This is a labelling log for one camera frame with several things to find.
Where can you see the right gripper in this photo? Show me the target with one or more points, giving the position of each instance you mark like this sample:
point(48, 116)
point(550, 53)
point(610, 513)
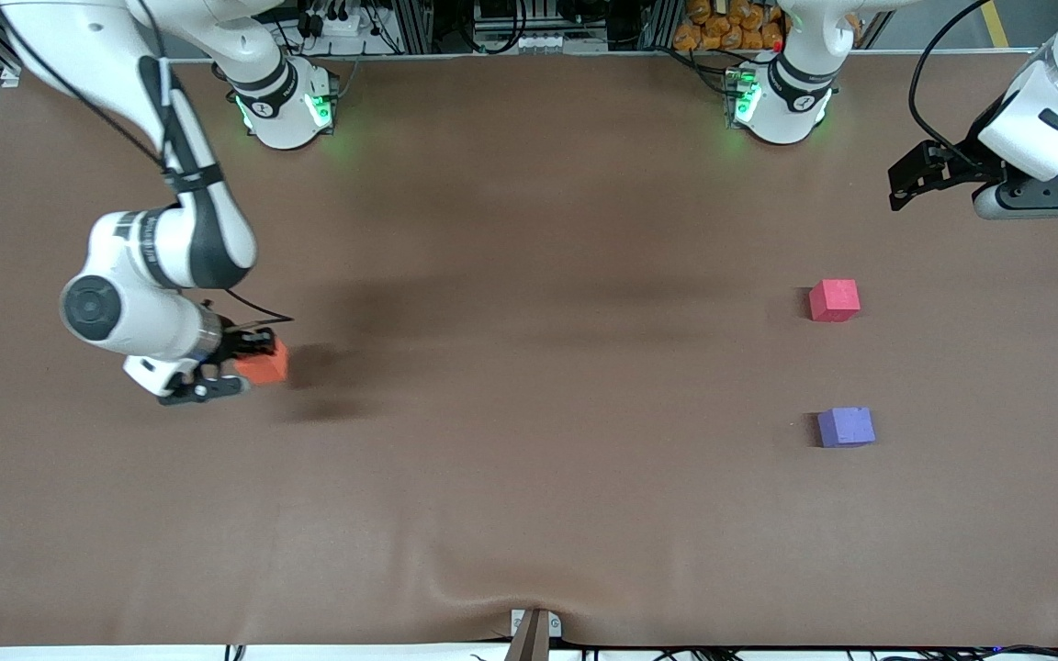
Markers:
point(233, 344)

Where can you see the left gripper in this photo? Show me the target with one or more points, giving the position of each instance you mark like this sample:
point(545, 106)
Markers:
point(959, 168)

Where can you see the orange foam block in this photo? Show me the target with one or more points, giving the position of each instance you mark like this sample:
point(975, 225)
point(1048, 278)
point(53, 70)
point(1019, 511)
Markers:
point(267, 367)

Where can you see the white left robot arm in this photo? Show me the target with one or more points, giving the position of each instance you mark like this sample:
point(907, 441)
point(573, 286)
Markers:
point(795, 101)

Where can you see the red foam block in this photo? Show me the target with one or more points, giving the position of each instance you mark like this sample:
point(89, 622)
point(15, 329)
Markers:
point(834, 300)

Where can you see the bag of orange items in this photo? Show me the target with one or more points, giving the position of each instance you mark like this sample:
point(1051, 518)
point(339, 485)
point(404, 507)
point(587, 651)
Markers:
point(722, 32)

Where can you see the purple foam block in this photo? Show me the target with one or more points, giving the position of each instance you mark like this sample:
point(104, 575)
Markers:
point(846, 428)

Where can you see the brown table mat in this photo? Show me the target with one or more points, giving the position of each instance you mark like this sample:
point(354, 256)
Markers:
point(529, 459)

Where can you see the white power strip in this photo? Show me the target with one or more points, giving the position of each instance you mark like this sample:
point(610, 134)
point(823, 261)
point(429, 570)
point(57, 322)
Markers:
point(345, 25)

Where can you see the white connector row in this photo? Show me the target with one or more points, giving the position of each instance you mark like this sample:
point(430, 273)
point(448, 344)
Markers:
point(538, 43)

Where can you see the white table corner bracket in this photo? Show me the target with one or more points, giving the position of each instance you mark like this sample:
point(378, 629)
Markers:
point(10, 76)

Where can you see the small metal clamp bracket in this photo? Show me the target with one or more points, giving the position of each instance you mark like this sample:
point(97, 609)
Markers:
point(517, 624)

